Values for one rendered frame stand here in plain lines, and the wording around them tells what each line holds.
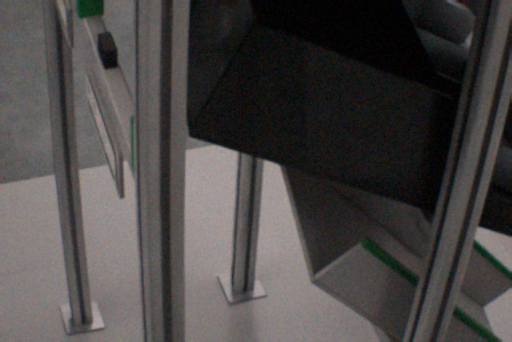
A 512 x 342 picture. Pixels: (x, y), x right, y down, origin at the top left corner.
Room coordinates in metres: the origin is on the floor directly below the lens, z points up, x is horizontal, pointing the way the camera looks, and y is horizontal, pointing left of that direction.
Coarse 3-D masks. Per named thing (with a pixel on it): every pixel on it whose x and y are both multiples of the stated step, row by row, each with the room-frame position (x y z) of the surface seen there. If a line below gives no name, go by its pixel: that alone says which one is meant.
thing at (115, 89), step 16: (464, 0) 0.44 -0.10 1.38; (96, 16) 0.51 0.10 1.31; (96, 32) 0.49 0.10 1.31; (96, 48) 0.47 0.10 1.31; (96, 64) 0.46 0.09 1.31; (112, 80) 0.44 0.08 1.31; (112, 96) 0.43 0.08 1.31; (128, 96) 0.43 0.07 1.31; (112, 112) 0.42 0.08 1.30; (128, 112) 0.41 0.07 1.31; (128, 128) 0.40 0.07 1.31; (128, 144) 0.39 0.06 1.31; (128, 160) 0.39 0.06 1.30; (416, 208) 0.45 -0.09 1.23; (416, 224) 0.44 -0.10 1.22; (432, 224) 0.43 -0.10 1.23
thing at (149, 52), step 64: (64, 64) 0.65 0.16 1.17; (64, 128) 0.65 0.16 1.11; (64, 192) 0.64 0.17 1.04; (256, 192) 0.71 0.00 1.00; (448, 192) 0.42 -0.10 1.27; (64, 256) 0.65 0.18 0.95; (256, 256) 0.71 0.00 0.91; (448, 256) 0.41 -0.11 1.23; (64, 320) 0.65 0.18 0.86; (448, 320) 0.41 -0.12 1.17
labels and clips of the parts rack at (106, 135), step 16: (64, 0) 0.55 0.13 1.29; (80, 0) 0.50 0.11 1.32; (96, 0) 0.51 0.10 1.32; (64, 16) 0.55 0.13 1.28; (80, 16) 0.50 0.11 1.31; (64, 32) 0.55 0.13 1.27; (112, 48) 0.46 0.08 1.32; (112, 64) 0.45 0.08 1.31; (96, 96) 0.45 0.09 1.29; (96, 112) 0.45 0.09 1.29; (96, 128) 0.45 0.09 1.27; (112, 128) 0.42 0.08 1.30; (112, 144) 0.41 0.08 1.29; (112, 160) 0.41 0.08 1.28; (112, 176) 0.41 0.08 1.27; (384, 336) 0.45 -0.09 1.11
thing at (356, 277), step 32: (288, 192) 0.50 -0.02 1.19; (320, 192) 0.53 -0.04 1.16; (352, 192) 0.56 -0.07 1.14; (320, 224) 0.49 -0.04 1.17; (352, 224) 0.53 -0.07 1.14; (384, 224) 0.57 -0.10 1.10; (320, 256) 0.46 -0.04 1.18; (352, 256) 0.43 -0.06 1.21; (384, 256) 0.43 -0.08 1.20; (416, 256) 0.57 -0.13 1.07; (480, 256) 0.59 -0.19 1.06; (320, 288) 0.43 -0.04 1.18; (352, 288) 0.43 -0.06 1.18; (384, 288) 0.44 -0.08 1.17; (416, 288) 0.44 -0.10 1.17; (480, 288) 0.59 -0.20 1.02; (384, 320) 0.44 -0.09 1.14; (480, 320) 0.56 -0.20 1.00
